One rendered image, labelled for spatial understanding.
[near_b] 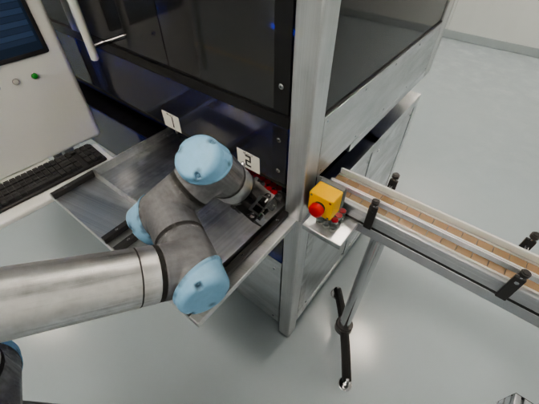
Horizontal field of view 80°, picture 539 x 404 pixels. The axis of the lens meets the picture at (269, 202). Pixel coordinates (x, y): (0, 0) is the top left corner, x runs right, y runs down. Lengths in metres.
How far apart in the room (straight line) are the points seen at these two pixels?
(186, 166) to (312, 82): 0.33
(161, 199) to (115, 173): 0.73
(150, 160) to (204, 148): 0.78
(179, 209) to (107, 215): 0.62
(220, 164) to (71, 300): 0.24
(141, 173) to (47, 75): 0.50
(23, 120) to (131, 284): 1.15
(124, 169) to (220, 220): 0.43
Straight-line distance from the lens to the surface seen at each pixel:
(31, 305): 0.40
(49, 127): 1.52
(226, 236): 0.93
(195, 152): 0.48
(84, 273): 0.41
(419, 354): 1.85
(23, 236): 2.56
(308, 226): 0.96
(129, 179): 1.19
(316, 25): 0.66
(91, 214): 1.12
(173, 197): 0.51
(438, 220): 1.02
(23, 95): 1.46
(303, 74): 0.70
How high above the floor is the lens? 1.62
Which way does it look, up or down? 46 degrees down
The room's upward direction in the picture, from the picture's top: straight up
